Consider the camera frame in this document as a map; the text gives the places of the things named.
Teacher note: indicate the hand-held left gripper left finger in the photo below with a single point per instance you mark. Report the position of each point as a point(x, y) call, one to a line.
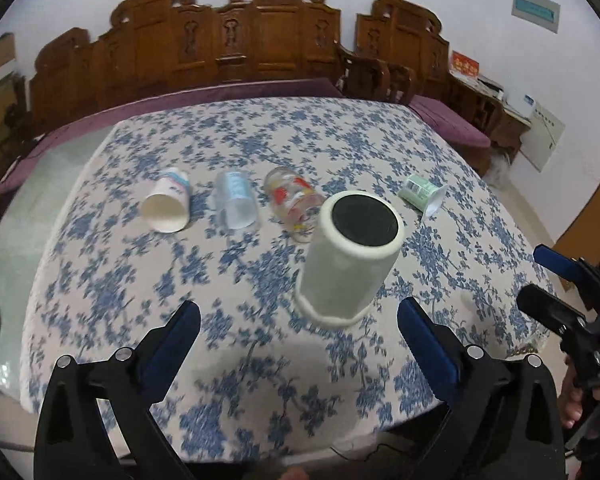
point(172, 347)

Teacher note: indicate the red box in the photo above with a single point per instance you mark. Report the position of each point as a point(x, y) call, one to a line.
point(465, 64)

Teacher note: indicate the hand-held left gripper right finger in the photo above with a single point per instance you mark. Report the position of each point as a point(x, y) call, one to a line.
point(425, 347)

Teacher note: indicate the white paper cup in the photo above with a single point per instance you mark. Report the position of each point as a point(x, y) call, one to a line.
point(169, 200)

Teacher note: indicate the printed glass cup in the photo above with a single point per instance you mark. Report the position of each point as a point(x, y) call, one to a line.
point(292, 200)

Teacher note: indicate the person's right hand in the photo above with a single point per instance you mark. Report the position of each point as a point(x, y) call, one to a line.
point(573, 400)

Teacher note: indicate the carved wooden sofa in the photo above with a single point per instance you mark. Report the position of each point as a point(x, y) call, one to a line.
point(205, 45)

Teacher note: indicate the wooden side table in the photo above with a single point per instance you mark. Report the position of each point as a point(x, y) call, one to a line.
point(495, 115)

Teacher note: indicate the white wall cabinet door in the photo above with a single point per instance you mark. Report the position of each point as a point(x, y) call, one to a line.
point(545, 135)

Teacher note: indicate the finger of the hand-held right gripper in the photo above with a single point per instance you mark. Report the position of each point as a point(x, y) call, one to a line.
point(555, 257)
point(547, 307)

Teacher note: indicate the small purple seat cushion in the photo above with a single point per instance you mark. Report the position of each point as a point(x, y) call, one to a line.
point(450, 120)

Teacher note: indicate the long purple seat cushion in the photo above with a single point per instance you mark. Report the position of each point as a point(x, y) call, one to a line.
point(130, 110)

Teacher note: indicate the carved wooden armchair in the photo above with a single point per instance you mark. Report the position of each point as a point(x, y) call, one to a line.
point(405, 45)

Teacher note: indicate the clear plastic cup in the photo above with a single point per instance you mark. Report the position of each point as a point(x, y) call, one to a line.
point(235, 200)

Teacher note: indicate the white box device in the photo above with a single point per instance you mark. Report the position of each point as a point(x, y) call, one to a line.
point(521, 105)

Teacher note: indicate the green yogurt cup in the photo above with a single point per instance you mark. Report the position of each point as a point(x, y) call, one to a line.
point(422, 192)

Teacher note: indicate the blue floral tablecloth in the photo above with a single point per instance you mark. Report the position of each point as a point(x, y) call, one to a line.
point(230, 285)

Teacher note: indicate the white ceramic cup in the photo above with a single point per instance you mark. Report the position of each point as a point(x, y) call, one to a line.
point(350, 260)

